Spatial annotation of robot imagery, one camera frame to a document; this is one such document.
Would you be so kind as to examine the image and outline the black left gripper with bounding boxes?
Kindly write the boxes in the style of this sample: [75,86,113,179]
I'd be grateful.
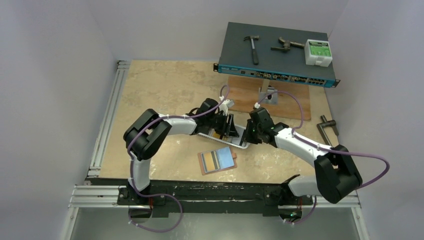
[205,111,239,138]

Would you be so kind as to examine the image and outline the tan leather card holder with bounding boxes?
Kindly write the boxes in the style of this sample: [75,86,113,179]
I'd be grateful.
[197,146,237,176]

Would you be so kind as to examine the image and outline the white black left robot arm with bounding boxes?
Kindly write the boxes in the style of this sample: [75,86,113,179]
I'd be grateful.
[123,96,240,205]

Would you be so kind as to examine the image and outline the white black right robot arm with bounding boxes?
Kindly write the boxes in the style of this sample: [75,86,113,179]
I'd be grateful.
[243,107,363,204]

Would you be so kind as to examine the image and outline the gold magnetic stripe card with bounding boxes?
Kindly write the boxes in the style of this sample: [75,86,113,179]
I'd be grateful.
[211,132,223,139]

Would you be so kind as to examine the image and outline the white plastic basket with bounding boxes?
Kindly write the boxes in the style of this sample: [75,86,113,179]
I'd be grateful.
[198,128,250,149]

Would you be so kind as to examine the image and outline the plywood board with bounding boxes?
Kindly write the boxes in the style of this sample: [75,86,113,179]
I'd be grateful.
[228,75,311,121]

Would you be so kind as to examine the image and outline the small hammer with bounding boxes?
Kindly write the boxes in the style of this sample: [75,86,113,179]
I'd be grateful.
[243,35,260,66]

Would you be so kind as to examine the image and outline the white green electrical box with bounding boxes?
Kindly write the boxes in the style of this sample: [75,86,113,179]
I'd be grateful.
[304,39,333,67]

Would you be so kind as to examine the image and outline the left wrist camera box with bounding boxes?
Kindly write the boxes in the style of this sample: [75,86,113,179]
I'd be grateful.
[218,96,235,116]

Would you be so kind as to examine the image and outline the grey metal stand bracket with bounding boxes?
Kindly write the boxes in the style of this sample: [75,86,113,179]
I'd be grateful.
[258,79,279,105]

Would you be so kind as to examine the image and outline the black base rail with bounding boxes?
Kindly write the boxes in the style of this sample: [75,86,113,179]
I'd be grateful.
[86,178,314,219]

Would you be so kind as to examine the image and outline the metal crank handle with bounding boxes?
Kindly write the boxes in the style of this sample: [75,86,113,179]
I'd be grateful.
[316,114,340,147]

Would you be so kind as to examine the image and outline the blue network switch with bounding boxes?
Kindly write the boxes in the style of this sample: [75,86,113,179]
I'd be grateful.
[213,22,340,88]

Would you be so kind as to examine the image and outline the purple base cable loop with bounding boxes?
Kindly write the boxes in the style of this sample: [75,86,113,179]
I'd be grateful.
[127,190,186,233]

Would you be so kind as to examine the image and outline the aluminium frame rails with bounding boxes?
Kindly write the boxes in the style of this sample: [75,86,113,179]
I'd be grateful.
[61,60,370,240]

